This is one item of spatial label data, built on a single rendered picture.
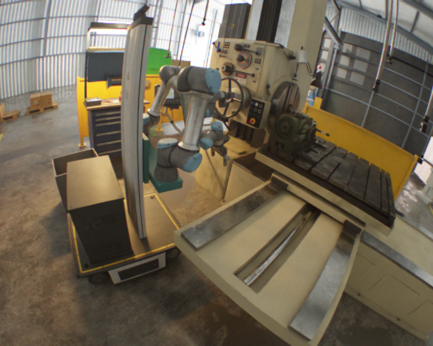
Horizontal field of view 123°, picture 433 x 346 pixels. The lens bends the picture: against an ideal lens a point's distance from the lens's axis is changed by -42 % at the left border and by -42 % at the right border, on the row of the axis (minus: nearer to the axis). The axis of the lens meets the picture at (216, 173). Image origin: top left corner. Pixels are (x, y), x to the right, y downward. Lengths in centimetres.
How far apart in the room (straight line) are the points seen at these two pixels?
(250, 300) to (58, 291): 151
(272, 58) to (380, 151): 283
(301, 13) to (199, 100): 198
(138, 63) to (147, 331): 167
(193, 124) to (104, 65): 242
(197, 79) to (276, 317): 114
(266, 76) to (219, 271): 157
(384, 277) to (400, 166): 244
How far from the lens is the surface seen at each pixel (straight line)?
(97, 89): 387
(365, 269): 213
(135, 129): 111
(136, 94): 106
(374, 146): 406
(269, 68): 187
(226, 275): 102
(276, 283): 108
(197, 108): 97
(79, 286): 187
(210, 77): 93
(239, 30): 304
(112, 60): 323
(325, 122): 413
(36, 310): 195
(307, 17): 261
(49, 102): 758
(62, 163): 248
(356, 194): 159
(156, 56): 569
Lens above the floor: 156
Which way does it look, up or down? 30 degrees down
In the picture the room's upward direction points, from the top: 11 degrees clockwise
